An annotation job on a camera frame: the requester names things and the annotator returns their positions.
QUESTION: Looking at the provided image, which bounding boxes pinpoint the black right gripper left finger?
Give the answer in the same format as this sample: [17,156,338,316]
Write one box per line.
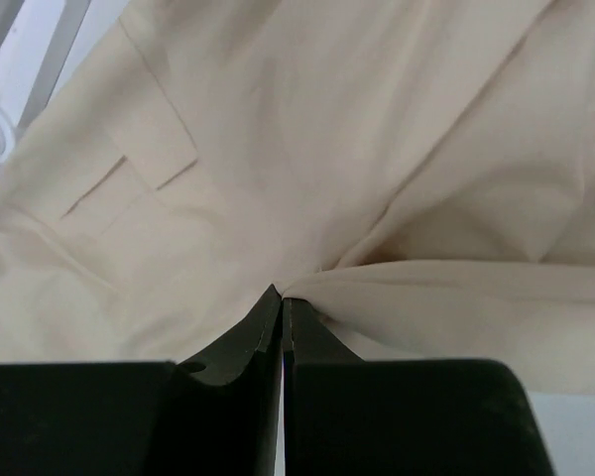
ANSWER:
[0,288,282,475]

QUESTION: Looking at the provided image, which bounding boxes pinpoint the white metal clothes rack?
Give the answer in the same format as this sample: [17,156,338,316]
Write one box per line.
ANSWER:
[0,0,100,194]

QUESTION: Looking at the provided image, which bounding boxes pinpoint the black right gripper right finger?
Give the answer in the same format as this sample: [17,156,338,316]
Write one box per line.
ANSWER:
[283,299,554,475]

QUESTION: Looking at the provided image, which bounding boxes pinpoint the beige trousers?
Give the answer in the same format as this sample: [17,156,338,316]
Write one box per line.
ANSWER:
[0,1,595,394]

